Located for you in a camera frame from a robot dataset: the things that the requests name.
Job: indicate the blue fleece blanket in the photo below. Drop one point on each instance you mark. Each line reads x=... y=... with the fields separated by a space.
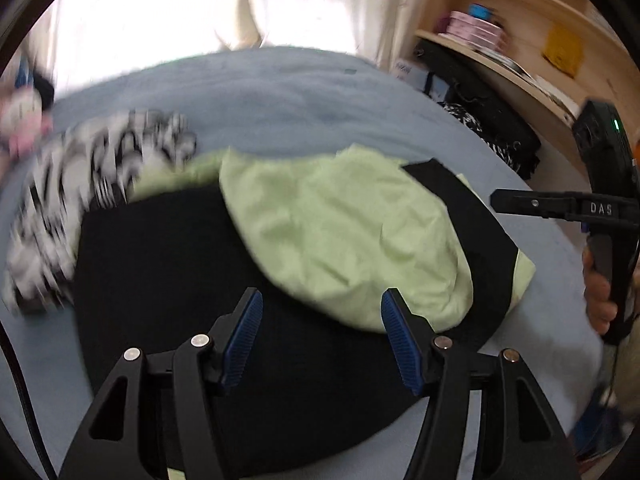
x=275 y=95

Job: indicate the papers on shelf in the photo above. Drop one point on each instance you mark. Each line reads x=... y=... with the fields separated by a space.
x=545 y=87

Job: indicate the black and white patterned cloth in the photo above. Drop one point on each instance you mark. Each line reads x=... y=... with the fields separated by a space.
x=465 y=115

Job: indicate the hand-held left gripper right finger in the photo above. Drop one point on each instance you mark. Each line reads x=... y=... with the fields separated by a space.
x=400 y=345

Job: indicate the wooden shelf unit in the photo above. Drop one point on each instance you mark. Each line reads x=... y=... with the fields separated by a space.
x=520 y=20

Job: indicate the black bag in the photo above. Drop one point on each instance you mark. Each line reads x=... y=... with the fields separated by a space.
x=480 y=95

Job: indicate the yellow paper item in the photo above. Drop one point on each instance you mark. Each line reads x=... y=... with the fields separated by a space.
x=564 y=51

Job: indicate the person's right hand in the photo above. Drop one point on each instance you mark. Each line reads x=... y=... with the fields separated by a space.
x=597 y=300

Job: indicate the black and white printed garment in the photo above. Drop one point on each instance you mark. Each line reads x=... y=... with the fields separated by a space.
x=100 y=160

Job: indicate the black knitted cloth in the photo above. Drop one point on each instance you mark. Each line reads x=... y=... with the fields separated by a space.
x=44 y=91

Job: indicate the white and pink plush toy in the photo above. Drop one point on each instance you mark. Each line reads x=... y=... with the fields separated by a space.
x=22 y=115

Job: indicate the floral beige curtain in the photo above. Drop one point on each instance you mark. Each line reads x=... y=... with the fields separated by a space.
x=380 y=10

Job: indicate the white cardboard box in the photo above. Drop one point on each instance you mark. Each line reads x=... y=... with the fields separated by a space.
x=405 y=67

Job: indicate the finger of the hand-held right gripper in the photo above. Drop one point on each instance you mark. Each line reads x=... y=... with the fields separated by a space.
x=525 y=203

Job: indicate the green and black jacket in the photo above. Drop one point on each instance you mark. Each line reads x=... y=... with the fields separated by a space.
x=340 y=240

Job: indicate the small blue box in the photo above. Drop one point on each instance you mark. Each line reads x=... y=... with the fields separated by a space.
x=481 y=11

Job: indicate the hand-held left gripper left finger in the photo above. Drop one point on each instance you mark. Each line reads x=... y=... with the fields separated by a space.
x=245 y=345

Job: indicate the pink storage drawers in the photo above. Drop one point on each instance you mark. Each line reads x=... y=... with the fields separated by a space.
x=475 y=32

